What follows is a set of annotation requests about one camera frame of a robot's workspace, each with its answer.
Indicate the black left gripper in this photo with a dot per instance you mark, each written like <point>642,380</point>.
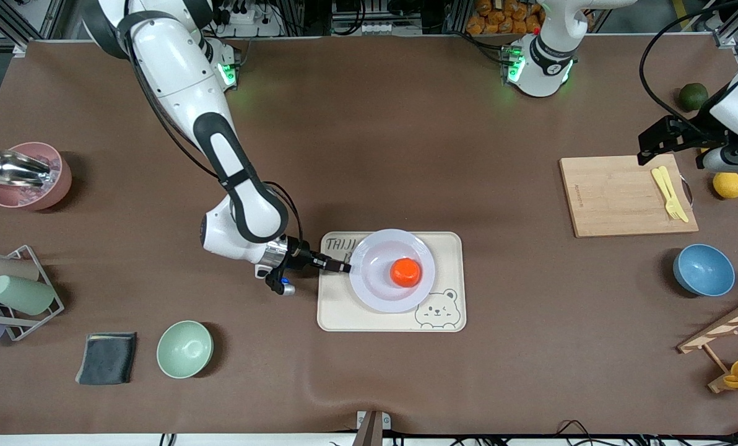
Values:
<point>694,133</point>

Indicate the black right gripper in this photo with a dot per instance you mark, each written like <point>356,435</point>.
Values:
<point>299,256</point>

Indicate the white round plate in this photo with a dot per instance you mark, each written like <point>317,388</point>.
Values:
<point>375,279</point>

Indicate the orange fruit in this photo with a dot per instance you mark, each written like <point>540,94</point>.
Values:
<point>406,273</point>

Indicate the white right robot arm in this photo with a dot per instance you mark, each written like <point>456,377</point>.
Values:
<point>177,68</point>

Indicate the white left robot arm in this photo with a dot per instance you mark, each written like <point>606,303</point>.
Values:
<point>545,68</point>

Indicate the yellow plastic fork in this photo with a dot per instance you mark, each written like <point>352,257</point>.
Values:
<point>662,186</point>

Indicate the wooden cutting board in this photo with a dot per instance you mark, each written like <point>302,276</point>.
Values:
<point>616,186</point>

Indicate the cream bear print tray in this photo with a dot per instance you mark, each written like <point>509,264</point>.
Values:
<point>344,313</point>

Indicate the yellow plastic knife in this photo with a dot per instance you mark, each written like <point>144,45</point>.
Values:
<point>673,193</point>

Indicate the dark green lime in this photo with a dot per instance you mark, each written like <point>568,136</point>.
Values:
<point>693,97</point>

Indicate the yellow lemon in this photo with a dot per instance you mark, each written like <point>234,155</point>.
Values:
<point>728,186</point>

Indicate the blue bowl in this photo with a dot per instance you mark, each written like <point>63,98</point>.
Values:
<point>703,270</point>

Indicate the brown table cover mat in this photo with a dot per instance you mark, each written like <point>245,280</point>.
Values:
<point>406,124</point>

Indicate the metal table edge clamp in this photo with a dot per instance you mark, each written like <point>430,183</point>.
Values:
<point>371,427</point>

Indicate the pale green bowl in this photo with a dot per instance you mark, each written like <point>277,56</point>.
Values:
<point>184,349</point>

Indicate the bag of orange bread rolls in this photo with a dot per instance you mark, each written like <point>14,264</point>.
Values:
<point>505,18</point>

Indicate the wooden drying rack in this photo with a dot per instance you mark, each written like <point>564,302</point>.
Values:
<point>716,331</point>

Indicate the white socket strip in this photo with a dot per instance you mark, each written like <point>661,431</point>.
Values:
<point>360,28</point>

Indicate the dark grey folded cloth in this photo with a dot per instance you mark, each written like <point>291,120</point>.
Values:
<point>106,358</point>

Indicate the white power strip with plugs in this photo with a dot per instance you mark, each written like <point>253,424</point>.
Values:
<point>251,25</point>

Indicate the pink bowl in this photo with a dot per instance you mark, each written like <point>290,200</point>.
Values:
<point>56,192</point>

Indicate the mint green cup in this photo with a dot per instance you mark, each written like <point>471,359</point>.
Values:
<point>22,295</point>

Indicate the beige cup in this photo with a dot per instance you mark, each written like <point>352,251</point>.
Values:
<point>10,269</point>

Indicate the silver metal scoop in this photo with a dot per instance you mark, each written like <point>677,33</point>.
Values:
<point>10,167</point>

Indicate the aluminium frame post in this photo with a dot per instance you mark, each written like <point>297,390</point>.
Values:
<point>38,18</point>

